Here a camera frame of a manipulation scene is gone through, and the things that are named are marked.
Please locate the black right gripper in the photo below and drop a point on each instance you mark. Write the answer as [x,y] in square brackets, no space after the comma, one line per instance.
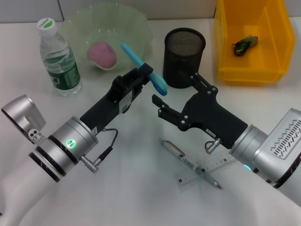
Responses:
[211,113]

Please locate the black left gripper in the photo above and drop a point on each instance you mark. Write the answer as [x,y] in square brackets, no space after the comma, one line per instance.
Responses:
[110,106]

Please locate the blue scissors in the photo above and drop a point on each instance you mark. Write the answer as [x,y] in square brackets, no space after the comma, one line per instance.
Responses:
[131,53]

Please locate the green silver plastic wrapper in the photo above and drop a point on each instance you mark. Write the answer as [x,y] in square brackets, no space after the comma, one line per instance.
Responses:
[244,44]

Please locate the clear water bottle green label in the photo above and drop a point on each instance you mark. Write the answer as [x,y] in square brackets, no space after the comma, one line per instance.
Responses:
[63,70]

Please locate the black mesh pen holder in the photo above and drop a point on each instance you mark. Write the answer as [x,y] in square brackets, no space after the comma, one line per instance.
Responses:
[181,61]

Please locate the green translucent fruit bowl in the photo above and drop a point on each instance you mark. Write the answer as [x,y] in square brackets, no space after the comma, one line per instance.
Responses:
[131,28]

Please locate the silver ballpoint pen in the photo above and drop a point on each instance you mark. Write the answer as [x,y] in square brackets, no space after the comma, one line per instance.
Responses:
[178,154]

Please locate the transparent plastic ruler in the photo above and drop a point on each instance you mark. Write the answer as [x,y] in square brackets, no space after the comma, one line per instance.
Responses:
[188,175]

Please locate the yellow plastic bin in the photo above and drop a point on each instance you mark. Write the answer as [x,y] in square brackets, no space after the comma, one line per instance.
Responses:
[258,61]

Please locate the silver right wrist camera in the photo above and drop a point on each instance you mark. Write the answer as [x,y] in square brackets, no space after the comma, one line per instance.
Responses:
[282,141]

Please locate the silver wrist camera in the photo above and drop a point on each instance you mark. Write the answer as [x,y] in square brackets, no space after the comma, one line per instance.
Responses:
[282,141]
[21,113]

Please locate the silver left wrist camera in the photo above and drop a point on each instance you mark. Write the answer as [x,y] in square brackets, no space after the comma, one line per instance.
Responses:
[21,113]

